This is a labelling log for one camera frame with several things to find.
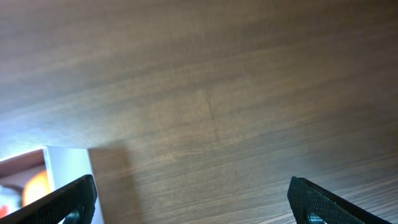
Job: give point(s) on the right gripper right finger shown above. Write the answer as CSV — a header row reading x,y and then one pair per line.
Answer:
x,y
311,204

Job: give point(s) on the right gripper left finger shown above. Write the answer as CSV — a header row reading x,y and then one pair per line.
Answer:
x,y
73,203

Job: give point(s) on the orange dinosaur toy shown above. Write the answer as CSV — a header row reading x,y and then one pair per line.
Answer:
x,y
36,188

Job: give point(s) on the white duck toy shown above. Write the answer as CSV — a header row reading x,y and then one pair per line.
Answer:
x,y
11,199

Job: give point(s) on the white cardboard box pink inside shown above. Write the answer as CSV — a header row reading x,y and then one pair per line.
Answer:
x,y
62,165

